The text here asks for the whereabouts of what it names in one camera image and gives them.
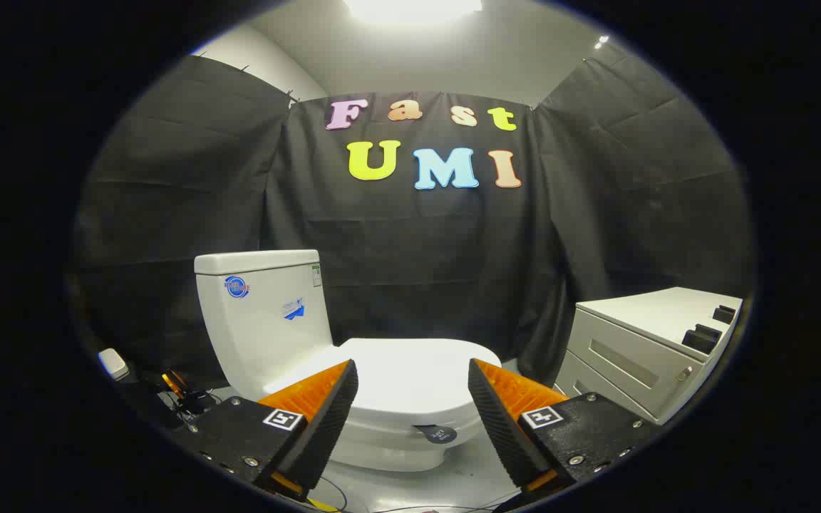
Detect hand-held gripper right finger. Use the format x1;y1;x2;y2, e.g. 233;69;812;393
468;358;661;510

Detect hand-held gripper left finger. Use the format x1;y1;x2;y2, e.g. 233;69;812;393
167;358;360;502

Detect white toilet lid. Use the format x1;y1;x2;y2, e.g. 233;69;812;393
264;338;504;432

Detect white toilet seat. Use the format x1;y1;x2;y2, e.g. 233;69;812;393
343;417;486;451

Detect white toilet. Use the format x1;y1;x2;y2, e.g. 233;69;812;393
194;249;504;472

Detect white drawer cabinet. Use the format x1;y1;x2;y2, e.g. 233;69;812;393
554;287;744;426

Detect orange and black tool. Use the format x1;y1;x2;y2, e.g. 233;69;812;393
161;369;190;400

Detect white cistern cover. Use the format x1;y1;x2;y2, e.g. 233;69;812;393
194;249;321;276

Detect black backdrop cloth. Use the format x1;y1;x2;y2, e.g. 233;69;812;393
72;53;757;400

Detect large black block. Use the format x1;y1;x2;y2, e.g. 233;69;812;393
681;324;723;355

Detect small white device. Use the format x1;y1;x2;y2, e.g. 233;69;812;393
97;348;130;382

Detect bright ceiling light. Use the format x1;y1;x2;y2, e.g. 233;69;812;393
343;0;484;22

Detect thin black floor cables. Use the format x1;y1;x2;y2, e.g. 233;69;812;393
311;476;518;513

